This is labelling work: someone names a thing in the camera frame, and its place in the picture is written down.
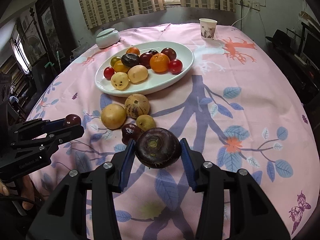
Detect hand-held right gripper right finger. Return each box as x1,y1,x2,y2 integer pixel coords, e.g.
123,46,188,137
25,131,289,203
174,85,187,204
180,137,291,240

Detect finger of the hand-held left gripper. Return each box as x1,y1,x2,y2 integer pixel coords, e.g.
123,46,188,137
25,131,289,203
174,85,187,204
7,118,67,137
10,124,85,155

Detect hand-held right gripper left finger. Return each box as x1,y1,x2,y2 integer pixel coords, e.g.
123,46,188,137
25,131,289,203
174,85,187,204
32,139,137,240

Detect dark red plum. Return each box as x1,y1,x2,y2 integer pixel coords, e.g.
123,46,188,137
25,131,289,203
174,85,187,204
161,47,177,61
139,52,153,68
121,123,144,145
63,114,82,127

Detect large dark water chestnut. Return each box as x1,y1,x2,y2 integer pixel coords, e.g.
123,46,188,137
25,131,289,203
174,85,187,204
135,128,182,169

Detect red cherry tomato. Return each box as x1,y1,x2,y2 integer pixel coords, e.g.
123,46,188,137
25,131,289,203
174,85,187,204
168,59,183,74
103,66,115,80

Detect spotted yellow passion fruit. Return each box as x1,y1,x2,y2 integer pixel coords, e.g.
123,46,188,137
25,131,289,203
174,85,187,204
110,72,130,90

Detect yellow green orange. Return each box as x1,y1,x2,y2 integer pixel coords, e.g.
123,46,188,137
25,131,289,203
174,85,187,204
113,60,130,73

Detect white oval plate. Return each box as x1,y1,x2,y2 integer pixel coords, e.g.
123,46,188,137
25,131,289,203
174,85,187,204
94,41,195,97

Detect oval yellow passion fruit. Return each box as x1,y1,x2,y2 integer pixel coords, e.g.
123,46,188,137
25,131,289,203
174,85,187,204
128,65,149,84

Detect small dark water chestnut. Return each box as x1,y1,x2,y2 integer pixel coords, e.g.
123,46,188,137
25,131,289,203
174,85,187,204
121,53,140,68

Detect person's left hand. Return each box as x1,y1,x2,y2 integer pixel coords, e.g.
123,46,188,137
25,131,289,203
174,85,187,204
0,176,42,209

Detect large yellow passion fruit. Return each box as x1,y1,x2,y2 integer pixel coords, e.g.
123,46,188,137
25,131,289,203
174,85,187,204
101,103,127,130

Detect small olive yellow plum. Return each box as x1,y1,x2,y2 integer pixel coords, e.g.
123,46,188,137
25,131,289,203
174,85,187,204
136,114,156,132

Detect bookshelf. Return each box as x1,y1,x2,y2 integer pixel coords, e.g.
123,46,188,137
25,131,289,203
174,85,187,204
0,55,28,110

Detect striped pepino melon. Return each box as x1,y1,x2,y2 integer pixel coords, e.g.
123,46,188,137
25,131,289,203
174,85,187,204
124,94,150,118

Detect electric fan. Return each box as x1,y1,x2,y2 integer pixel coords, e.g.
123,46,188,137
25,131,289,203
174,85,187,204
25,35,42,55

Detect pink floral tablecloth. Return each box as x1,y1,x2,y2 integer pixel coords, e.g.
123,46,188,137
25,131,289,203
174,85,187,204
25,23,316,240

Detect white lidded ceramic jar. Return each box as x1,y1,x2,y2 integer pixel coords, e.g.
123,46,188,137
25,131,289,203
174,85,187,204
96,28,120,49

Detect dark wooden cabinet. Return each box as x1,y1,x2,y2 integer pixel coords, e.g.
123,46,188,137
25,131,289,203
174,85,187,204
35,0,77,63

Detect orange mandarin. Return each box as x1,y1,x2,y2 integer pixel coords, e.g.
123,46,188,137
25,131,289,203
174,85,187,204
149,53,171,73

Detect printed paper cup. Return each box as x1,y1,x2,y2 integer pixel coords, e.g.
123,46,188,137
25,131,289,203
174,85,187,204
199,18,217,41

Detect wide checked curtain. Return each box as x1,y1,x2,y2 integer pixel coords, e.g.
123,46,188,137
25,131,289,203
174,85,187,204
74,0,167,30

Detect black hat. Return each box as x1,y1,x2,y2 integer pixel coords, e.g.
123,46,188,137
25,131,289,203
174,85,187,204
265,29,294,53

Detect computer monitor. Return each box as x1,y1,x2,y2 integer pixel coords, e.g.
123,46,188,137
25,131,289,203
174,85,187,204
301,29,320,68

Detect white power cable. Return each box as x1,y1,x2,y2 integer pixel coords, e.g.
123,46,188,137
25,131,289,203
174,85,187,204
231,5,252,27

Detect white wall socket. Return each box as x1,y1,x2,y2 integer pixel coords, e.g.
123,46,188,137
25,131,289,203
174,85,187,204
239,0,261,11

